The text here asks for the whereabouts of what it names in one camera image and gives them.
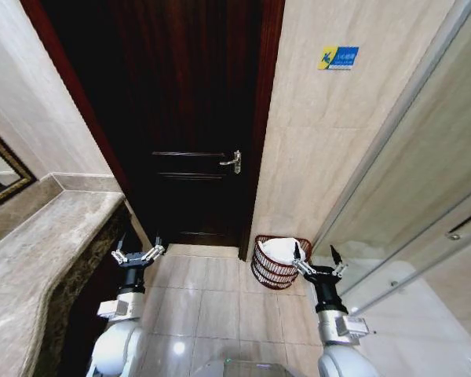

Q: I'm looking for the blue and yellow wall sticker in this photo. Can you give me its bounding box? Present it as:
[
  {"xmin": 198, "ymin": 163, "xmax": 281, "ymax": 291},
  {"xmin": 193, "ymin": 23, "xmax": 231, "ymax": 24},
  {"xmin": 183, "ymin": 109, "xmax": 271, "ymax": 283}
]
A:
[{"xmin": 317, "ymin": 46, "xmax": 360, "ymax": 72}]

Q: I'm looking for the glass shower door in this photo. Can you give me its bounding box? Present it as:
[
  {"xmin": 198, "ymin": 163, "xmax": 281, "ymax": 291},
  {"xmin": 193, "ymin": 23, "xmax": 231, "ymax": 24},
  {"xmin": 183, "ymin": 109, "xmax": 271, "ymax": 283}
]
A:
[{"xmin": 317, "ymin": 0, "xmax": 471, "ymax": 315}]

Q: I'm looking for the dark shower door handle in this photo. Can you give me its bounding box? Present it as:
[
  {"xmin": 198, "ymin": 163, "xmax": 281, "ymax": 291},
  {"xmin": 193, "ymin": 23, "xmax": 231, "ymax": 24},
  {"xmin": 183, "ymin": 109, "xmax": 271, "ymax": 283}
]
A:
[{"xmin": 445, "ymin": 210, "xmax": 471, "ymax": 241}]

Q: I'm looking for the marble vanity counter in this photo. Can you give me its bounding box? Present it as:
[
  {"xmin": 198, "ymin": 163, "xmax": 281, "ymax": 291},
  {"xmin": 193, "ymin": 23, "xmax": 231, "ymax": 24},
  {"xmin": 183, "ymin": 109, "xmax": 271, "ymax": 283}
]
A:
[{"xmin": 0, "ymin": 172, "xmax": 131, "ymax": 377}]

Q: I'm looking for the dark wooden door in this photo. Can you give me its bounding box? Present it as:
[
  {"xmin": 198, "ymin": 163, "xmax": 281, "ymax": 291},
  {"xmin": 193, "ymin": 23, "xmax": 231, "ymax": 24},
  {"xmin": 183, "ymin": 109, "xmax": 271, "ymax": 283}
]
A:
[{"xmin": 42, "ymin": 0, "xmax": 274, "ymax": 249}]

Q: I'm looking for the mirror with dark gold frame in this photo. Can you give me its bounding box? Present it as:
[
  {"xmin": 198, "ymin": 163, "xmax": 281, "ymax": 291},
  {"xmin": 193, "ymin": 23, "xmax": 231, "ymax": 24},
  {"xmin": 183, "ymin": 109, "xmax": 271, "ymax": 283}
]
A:
[{"xmin": 0, "ymin": 119, "xmax": 38, "ymax": 215}]

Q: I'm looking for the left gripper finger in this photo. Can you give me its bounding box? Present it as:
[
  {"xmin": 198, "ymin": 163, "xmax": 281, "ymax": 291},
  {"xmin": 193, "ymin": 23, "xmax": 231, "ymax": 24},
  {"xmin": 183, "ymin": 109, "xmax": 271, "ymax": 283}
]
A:
[
  {"xmin": 140, "ymin": 234, "xmax": 166, "ymax": 263},
  {"xmin": 111, "ymin": 234, "xmax": 128, "ymax": 265}
]

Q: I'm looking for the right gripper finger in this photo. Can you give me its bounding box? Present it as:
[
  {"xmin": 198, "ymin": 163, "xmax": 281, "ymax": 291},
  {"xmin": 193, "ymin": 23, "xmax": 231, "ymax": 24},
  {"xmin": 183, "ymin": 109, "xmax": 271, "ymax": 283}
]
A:
[
  {"xmin": 291, "ymin": 240, "xmax": 314, "ymax": 276},
  {"xmin": 329, "ymin": 244, "xmax": 349, "ymax": 280}
]

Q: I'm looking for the white robot front shell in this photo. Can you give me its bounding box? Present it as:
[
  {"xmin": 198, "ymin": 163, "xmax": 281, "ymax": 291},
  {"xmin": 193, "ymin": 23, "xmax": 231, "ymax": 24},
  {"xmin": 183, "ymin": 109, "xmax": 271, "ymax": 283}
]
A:
[{"xmin": 190, "ymin": 357, "xmax": 298, "ymax": 377}]

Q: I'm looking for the silver door handle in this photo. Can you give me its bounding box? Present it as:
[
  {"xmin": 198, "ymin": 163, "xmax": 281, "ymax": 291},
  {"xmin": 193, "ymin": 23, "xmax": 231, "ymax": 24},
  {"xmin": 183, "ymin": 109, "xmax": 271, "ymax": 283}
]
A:
[{"xmin": 218, "ymin": 149, "xmax": 243, "ymax": 175}]

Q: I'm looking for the white towel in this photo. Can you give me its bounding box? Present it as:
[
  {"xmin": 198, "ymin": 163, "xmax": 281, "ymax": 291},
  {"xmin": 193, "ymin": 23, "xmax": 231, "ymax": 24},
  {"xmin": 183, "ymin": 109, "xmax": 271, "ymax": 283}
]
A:
[{"xmin": 257, "ymin": 236, "xmax": 312, "ymax": 265}]

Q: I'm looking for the silver shower door frame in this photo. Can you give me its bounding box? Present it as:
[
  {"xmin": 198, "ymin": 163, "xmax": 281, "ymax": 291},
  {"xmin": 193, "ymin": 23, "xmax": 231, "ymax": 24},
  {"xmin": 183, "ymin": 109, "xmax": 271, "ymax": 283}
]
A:
[{"xmin": 312, "ymin": 0, "xmax": 471, "ymax": 252}]

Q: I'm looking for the dark red door frame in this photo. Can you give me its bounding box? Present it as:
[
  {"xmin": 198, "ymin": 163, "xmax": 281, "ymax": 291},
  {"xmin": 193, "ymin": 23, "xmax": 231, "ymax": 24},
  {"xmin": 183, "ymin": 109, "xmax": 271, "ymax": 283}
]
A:
[{"xmin": 19, "ymin": 0, "xmax": 287, "ymax": 263}]

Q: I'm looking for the red wire hamper basket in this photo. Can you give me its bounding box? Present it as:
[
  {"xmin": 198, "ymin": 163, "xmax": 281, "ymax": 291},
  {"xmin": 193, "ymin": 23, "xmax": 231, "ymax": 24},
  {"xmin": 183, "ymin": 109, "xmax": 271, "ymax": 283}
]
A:
[{"xmin": 250, "ymin": 234, "xmax": 313, "ymax": 292}]

